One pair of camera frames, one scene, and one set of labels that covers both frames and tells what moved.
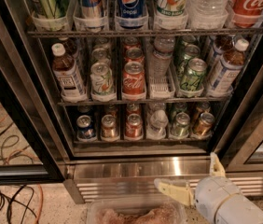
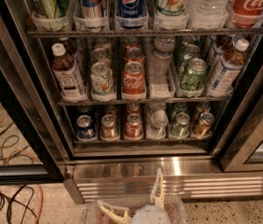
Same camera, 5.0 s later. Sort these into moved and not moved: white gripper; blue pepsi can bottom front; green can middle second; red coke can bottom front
Moved: white gripper
Not moved: blue pepsi can bottom front; green can middle second; red coke can bottom front
